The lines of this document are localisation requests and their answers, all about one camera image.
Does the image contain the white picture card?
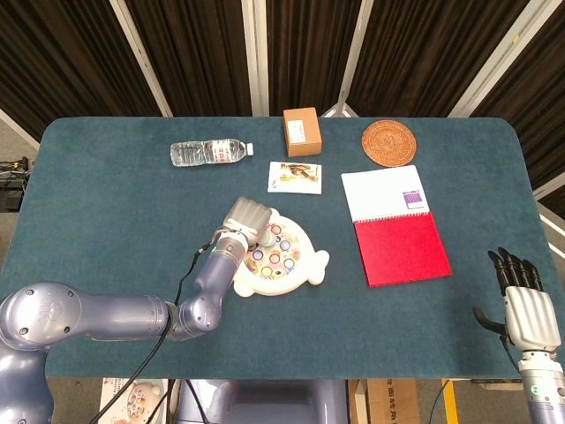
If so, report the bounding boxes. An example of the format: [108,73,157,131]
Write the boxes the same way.
[267,161,323,195]

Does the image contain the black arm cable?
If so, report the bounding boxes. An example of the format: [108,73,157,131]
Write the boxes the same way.
[90,227,227,424]

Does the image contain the black power strip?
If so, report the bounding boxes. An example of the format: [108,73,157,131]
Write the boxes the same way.
[0,156,33,211]

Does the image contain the round woven rattan coaster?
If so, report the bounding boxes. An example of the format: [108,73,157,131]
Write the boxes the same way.
[361,120,418,168]

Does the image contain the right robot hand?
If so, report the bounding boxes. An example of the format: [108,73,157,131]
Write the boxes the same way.
[471,246,560,354]

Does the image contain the clear plastic water bottle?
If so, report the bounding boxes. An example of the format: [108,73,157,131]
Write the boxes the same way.
[169,138,255,168]

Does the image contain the white fish-shaped toy game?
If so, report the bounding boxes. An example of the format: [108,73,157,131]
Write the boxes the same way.
[229,208,331,298]

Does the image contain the red spiral notebook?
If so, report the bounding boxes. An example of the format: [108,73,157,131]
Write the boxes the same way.
[340,165,454,289]

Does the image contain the toy packaging box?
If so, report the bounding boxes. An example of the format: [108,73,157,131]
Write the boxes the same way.
[99,378,170,424]

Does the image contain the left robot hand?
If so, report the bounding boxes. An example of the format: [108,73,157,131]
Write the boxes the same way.
[222,196,274,246]

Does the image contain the large cardboard box with print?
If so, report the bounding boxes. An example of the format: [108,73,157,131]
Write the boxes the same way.
[348,378,420,424]

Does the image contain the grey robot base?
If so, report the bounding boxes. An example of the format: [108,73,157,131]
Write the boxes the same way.
[176,378,350,424]

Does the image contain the white partition frame post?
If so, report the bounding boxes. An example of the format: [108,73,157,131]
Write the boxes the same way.
[320,0,371,118]
[241,0,271,117]
[109,0,173,118]
[448,0,554,118]

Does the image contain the blue felt table mat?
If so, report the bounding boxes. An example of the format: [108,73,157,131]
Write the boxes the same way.
[0,117,565,380]

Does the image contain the small brown cardboard box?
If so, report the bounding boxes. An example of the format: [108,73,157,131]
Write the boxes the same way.
[282,107,324,158]

